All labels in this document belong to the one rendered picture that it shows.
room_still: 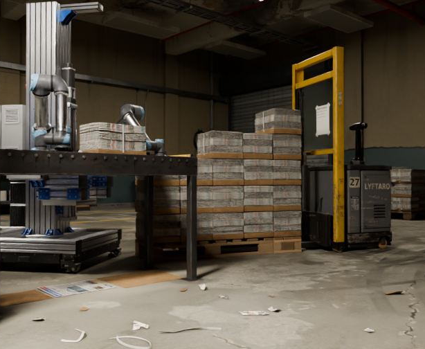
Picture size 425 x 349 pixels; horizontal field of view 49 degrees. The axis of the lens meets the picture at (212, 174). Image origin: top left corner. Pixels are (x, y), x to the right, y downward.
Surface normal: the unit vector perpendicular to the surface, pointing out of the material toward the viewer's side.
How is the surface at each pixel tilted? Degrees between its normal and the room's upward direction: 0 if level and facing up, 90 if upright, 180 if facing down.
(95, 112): 90
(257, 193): 90
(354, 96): 90
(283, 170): 90
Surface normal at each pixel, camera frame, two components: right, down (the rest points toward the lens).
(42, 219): -0.18, -0.01
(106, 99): 0.66, -0.01
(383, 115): -0.75, -0.01
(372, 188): 0.37, -0.01
